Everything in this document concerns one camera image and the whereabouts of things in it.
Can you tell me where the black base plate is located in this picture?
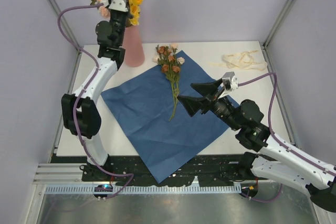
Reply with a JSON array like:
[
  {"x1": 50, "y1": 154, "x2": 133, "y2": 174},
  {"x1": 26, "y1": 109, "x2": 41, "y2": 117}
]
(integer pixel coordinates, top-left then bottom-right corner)
[{"x1": 51, "y1": 153, "x2": 270, "y2": 186}]

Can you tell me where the pink tapered vase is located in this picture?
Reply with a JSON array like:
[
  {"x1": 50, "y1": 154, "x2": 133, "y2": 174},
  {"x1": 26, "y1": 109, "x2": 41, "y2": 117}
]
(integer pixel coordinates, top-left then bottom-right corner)
[{"x1": 123, "y1": 26, "x2": 145, "y2": 67}]

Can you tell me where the left aluminium frame post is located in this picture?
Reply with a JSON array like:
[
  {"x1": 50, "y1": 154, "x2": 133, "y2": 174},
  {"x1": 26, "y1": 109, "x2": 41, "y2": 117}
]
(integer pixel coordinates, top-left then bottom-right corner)
[{"x1": 47, "y1": 0, "x2": 80, "y2": 52}]

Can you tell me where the blue wrapping paper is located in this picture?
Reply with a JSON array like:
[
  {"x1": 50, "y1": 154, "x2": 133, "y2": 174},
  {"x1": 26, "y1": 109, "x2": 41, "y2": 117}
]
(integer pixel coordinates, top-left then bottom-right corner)
[{"x1": 101, "y1": 54, "x2": 240, "y2": 182}]

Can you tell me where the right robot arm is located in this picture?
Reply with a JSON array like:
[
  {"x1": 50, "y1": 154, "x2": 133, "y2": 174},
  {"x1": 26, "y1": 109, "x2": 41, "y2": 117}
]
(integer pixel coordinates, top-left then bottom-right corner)
[{"x1": 177, "y1": 80, "x2": 335, "y2": 212}]

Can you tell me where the white slotted cable duct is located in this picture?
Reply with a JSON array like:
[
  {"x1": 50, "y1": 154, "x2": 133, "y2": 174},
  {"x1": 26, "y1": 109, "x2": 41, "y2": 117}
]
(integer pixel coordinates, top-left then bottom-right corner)
[{"x1": 45, "y1": 183, "x2": 242, "y2": 195}]

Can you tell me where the right aluminium frame post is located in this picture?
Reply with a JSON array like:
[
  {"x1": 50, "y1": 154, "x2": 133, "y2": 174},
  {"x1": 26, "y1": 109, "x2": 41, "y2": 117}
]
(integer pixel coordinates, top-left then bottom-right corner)
[{"x1": 262, "y1": 0, "x2": 312, "y2": 50}]

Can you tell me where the artificial flower bunch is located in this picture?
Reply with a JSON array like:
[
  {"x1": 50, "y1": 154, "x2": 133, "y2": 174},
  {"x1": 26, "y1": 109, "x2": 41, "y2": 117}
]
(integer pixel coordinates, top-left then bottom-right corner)
[{"x1": 153, "y1": 43, "x2": 185, "y2": 120}]

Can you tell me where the cream ribbon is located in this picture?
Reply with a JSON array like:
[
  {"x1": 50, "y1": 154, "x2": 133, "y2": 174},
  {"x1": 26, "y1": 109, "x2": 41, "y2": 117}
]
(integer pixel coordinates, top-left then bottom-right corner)
[{"x1": 208, "y1": 50, "x2": 268, "y2": 71}]

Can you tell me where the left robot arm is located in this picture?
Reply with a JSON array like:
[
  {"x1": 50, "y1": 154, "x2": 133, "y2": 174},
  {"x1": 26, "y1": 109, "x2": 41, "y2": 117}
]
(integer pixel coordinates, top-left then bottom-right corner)
[{"x1": 61, "y1": 10, "x2": 129, "y2": 181}]

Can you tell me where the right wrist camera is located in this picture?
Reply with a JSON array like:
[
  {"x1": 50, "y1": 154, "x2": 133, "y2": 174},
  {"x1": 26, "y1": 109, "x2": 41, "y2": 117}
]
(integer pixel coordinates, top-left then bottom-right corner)
[{"x1": 217, "y1": 71, "x2": 238, "y2": 99}]

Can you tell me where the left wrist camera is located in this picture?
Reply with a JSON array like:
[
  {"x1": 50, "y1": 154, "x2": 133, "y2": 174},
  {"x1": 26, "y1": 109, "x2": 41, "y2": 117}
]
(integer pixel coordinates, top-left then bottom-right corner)
[{"x1": 108, "y1": 0, "x2": 129, "y2": 13}]

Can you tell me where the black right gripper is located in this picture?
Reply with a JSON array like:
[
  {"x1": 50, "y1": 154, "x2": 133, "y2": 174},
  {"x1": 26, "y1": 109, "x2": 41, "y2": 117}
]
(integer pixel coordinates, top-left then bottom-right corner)
[{"x1": 177, "y1": 78, "x2": 242, "y2": 131}]

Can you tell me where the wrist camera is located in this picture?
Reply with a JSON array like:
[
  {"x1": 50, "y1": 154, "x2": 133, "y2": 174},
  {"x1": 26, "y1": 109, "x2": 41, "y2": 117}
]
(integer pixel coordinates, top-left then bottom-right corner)
[
  {"x1": 108, "y1": 0, "x2": 129, "y2": 13},
  {"x1": 217, "y1": 71, "x2": 238, "y2": 99}
]

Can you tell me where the aluminium frame post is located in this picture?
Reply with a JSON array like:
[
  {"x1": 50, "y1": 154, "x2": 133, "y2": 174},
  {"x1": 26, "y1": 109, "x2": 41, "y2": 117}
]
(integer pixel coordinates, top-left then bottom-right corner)
[
  {"x1": 262, "y1": 0, "x2": 312, "y2": 50},
  {"x1": 47, "y1": 0, "x2": 80, "y2": 52}
]

